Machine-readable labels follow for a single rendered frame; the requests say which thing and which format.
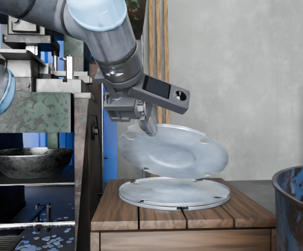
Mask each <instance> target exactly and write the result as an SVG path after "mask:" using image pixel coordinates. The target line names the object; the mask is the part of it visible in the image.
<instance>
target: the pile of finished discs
mask: <svg viewBox="0 0 303 251"><path fill-rule="evenodd" d="M119 197H120V198H121V199H122V200H123V201H125V202H127V203H129V204H132V205H135V206H139V207H144V208H149V209H157V210H169V211H181V209H178V208H177V207H185V208H186V209H184V211H189V210H200V209H207V208H212V207H216V206H219V205H222V204H224V203H226V202H227V201H228V200H229V199H230V189H229V188H228V187H227V186H225V185H223V184H221V183H218V182H215V181H211V180H206V179H203V181H198V180H195V179H176V178H168V177H151V178H143V179H137V180H136V181H135V182H134V183H130V181H129V182H127V183H124V184H123V185H121V186H120V187H119Z"/></svg>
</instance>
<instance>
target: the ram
mask: <svg viewBox="0 0 303 251"><path fill-rule="evenodd" d="M7 33H8V34H17V35H47V36H52V30H50V29H46V28H44V27H42V26H39V25H36V24H32V23H29V22H26V21H23V20H20V19H17V18H14V17H11V16H9V15H8V16H7Z"/></svg>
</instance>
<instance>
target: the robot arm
mask: <svg viewBox="0 0 303 251"><path fill-rule="evenodd" d="M0 13H2V14H6V15H9V16H11V17H14V18H17V19H20V20H23V21H26V22H29V23H32V24H36V25H39V26H42V27H44V28H46V29H50V30H54V31H57V32H60V33H62V34H65V35H67V36H70V37H73V38H76V39H79V40H81V41H84V42H85V43H86V44H87V46H88V48H89V50H90V52H91V54H92V56H93V58H94V60H95V61H96V63H97V66H98V72H97V74H96V75H95V78H94V79H95V81H96V83H97V84H103V85H104V87H105V89H106V91H105V92H106V93H105V94H104V95H105V97H104V95H103V98H104V101H105V102H104V105H103V107H104V109H105V110H106V112H107V114H108V116H109V118H110V119H111V121H112V122H130V121H131V119H134V124H133V125H130V126H128V130H129V131H131V132H138V133H144V134H147V135H148V136H155V135H156V133H157V129H156V127H155V125H154V124H157V123H158V121H157V108H156V106H159V107H162V108H165V109H167V110H170V111H173V112H175V113H178V114H181V115H183V114H185V113H186V111H187V110H188V108H189V100H190V91H188V90H186V89H183V88H181V87H178V86H176V85H173V84H170V83H168V82H165V81H163V80H160V79H158V78H155V77H153V76H150V75H148V74H145V73H144V68H143V65H142V63H143V61H142V57H141V54H140V51H139V48H138V45H137V42H136V39H135V36H134V33H133V29H132V26H131V23H130V20H129V16H128V13H127V6H126V3H125V1H124V0H0ZM15 91H16V81H15V78H14V74H13V73H12V71H11V70H9V69H8V68H5V58H4V57H3V56H2V55H1V54H0V115H1V114H3V113H4V112H5V111H6V110H7V109H8V108H9V107H10V105H11V104H12V102H13V99H14V96H15ZM107 100H108V101H107Z"/></svg>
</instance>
